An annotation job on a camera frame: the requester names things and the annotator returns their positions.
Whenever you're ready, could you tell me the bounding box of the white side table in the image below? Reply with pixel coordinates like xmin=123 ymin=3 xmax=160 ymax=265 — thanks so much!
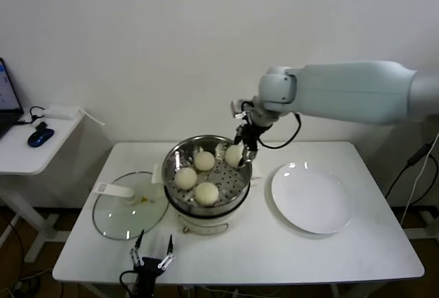
xmin=0 ymin=111 xmax=87 ymax=264

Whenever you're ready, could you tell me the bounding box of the white desk foot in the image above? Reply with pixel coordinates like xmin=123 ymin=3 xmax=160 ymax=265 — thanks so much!
xmin=403 ymin=209 xmax=439 ymax=241

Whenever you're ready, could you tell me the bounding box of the black looped cable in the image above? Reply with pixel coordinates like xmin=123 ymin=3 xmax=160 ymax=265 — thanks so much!
xmin=14 ymin=106 xmax=47 ymax=131

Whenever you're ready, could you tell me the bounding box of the white hanging cable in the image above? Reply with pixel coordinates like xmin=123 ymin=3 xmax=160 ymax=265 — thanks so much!
xmin=399 ymin=146 xmax=439 ymax=227

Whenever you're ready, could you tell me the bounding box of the black wall power cable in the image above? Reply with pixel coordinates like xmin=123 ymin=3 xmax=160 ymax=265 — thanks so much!
xmin=383 ymin=142 xmax=433 ymax=200

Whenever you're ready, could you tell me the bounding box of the white lid handle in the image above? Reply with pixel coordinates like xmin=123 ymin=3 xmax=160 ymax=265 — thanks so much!
xmin=94 ymin=183 xmax=135 ymax=207

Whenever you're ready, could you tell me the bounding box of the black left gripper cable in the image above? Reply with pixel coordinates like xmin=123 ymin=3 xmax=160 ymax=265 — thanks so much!
xmin=119 ymin=270 xmax=139 ymax=295

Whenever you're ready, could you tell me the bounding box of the white electric cooker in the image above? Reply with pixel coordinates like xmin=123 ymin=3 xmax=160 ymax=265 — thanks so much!
xmin=152 ymin=161 xmax=263 ymax=236

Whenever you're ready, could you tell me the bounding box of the thin white stick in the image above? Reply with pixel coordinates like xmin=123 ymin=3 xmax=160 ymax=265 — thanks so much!
xmin=78 ymin=108 xmax=106 ymax=128

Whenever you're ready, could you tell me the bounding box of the stainless steel steamer basket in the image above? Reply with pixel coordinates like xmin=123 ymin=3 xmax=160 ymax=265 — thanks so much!
xmin=161 ymin=135 xmax=253 ymax=215

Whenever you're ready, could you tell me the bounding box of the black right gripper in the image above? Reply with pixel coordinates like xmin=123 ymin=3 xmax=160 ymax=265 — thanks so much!
xmin=234 ymin=122 xmax=264 ymax=169

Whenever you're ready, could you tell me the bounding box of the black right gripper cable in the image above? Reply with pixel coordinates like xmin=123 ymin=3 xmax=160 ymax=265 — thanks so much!
xmin=257 ymin=112 xmax=303 ymax=150

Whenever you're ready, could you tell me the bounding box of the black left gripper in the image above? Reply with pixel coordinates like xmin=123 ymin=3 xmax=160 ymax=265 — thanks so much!
xmin=129 ymin=229 xmax=176 ymax=289

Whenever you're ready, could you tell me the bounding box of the white power adapter box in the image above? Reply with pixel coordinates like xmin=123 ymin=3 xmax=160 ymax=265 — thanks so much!
xmin=42 ymin=105 xmax=78 ymax=121

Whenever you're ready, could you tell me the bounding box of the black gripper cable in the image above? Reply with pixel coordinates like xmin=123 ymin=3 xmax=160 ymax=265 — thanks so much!
xmin=257 ymin=112 xmax=303 ymax=150
xmin=119 ymin=270 xmax=139 ymax=295

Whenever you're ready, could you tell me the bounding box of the white steamed baozi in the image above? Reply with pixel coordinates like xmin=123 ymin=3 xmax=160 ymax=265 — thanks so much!
xmin=194 ymin=181 xmax=220 ymax=207
xmin=174 ymin=168 xmax=199 ymax=191
xmin=193 ymin=150 xmax=217 ymax=172
xmin=224 ymin=144 xmax=246 ymax=167

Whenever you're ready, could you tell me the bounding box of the round glass pot lid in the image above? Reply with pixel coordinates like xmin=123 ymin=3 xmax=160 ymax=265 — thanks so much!
xmin=91 ymin=172 xmax=170 ymax=241

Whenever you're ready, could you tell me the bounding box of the black laptop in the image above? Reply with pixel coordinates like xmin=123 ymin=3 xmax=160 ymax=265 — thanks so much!
xmin=0 ymin=58 xmax=25 ymax=141

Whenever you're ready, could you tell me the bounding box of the white round plate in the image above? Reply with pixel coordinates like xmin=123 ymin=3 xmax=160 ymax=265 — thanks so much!
xmin=270 ymin=162 xmax=353 ymax=235

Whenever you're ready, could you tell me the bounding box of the blue computer mouse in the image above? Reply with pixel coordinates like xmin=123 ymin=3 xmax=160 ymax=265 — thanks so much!
xmin=27 ymin=128 xmax=56 ymax=149

